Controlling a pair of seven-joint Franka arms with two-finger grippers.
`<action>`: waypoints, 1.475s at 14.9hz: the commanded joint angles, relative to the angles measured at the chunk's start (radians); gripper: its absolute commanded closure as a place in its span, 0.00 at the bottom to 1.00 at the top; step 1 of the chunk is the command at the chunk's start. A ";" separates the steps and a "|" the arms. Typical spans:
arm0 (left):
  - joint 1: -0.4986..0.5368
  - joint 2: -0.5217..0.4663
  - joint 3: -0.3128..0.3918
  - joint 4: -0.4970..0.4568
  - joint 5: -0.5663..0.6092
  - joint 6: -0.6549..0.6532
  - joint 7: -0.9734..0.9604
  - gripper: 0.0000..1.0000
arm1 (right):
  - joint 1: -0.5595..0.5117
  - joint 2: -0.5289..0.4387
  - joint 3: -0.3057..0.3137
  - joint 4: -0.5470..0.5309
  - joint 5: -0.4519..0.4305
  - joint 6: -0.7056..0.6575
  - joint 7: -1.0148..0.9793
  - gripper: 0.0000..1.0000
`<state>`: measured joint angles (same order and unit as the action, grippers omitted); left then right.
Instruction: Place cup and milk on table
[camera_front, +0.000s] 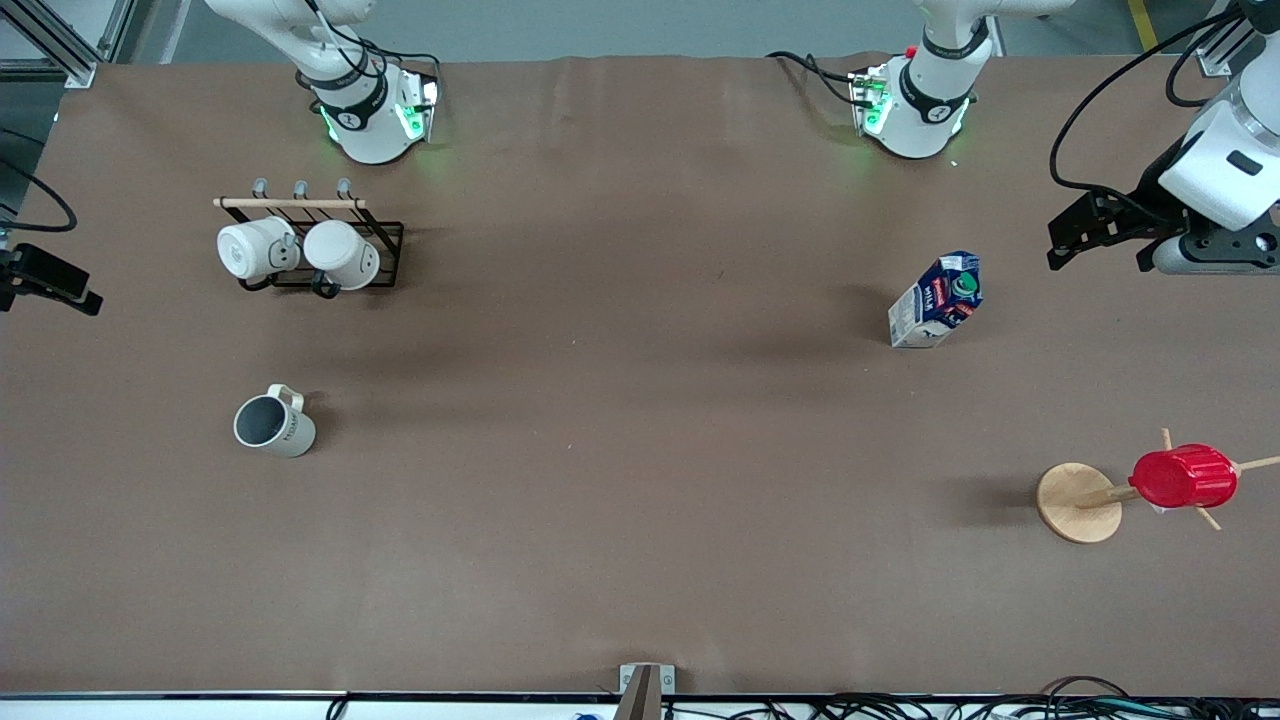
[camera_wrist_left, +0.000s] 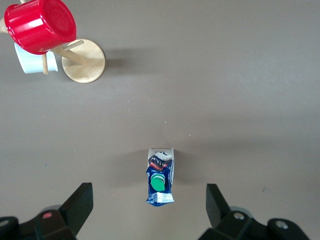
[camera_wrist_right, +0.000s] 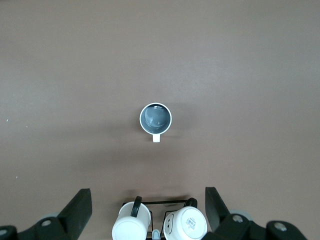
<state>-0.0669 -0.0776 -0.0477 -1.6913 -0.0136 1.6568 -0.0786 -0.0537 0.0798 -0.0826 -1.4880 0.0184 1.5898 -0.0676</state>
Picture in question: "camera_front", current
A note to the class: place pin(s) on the aluminium frame profile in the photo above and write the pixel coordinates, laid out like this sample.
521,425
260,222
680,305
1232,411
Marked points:
55,40

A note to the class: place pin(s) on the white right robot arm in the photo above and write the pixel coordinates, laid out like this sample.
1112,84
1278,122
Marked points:
365,110

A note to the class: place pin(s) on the white mug with face print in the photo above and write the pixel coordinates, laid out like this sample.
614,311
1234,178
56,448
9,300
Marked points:
255,248

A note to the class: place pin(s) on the plain white mug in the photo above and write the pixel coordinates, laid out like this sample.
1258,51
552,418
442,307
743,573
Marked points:
342,252

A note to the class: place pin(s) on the blue white milk carton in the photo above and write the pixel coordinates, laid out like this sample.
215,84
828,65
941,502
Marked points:
938,300

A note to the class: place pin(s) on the wooden mug tree stand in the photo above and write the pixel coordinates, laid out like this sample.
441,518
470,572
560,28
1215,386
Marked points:
1080,502

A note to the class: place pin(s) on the metal bracket with wooden post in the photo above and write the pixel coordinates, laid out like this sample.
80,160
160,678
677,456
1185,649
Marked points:
645,690

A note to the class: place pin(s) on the red ribbed plastic cup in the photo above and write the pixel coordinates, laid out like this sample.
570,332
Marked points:
1185,477

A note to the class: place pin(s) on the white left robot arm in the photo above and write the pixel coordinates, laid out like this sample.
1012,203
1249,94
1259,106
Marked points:
1225,150

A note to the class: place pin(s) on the white mug with grey inside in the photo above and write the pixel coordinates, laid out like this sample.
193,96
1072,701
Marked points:
272,425

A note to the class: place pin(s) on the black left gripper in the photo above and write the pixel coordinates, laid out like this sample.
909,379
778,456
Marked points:
1140,212

